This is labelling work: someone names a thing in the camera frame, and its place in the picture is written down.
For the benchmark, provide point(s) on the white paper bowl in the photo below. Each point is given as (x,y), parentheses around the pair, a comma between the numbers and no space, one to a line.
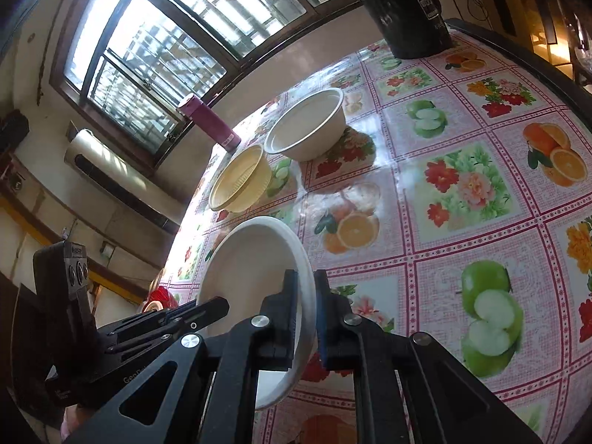
(248,266)
(310,127)

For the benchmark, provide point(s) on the magenta thermos bottle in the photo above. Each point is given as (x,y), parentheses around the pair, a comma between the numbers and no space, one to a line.
(203,116)

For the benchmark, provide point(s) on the floral fruit tablecloth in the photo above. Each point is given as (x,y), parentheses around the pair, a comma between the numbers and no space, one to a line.
(457,203)

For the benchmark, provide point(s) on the black electric kettle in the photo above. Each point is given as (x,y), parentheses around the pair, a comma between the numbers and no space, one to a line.
(411,28)

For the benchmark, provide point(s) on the cream plastic bowl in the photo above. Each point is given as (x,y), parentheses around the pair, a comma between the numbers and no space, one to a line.
(242,182)

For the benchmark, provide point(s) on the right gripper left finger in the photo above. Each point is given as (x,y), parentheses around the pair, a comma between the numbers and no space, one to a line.
(202,390)

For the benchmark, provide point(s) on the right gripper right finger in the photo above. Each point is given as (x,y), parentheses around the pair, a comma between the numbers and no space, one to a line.
(408,389)

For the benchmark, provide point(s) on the white tower air conditioner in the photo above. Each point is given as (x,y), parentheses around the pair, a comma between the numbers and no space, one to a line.
(90,157)

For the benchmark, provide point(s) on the dark framed window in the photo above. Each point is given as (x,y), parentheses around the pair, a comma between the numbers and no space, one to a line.
(125,65)

